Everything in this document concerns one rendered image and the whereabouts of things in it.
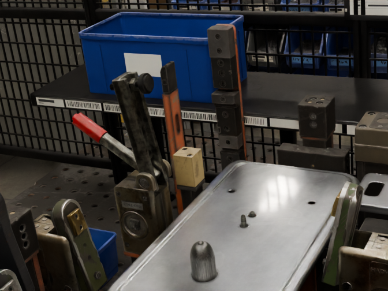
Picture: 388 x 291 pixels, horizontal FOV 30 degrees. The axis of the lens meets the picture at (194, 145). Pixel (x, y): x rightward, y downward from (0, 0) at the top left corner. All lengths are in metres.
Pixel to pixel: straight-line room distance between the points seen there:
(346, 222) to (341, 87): 0.58
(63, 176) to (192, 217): 0.94
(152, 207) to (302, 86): 0.50
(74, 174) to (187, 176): 0.88
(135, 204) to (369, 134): 0.38
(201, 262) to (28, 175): 2.86
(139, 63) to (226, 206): 0.46
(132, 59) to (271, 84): 0.28
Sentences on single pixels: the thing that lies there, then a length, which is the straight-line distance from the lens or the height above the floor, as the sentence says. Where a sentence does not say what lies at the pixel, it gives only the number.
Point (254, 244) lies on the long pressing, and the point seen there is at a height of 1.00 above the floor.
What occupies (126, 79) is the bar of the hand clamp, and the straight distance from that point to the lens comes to 1.01.
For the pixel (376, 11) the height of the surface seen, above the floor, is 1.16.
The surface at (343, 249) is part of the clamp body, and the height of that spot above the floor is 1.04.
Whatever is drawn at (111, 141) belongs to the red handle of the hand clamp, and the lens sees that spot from 1.08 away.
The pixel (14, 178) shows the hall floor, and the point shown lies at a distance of 3.73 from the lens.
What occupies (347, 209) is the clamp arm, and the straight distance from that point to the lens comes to 0.87.
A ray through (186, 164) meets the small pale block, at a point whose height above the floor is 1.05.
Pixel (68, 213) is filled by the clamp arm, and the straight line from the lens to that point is 0.93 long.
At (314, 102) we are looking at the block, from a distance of 1.23.
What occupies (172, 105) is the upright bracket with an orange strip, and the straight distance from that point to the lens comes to 1.11.
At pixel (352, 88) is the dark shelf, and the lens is 1.42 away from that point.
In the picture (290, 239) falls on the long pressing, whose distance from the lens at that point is 1.00.
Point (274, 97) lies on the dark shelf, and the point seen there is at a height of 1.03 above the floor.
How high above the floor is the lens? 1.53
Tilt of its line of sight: 24 degrees down
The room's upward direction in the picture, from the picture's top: 7 degrees counter-clockwise
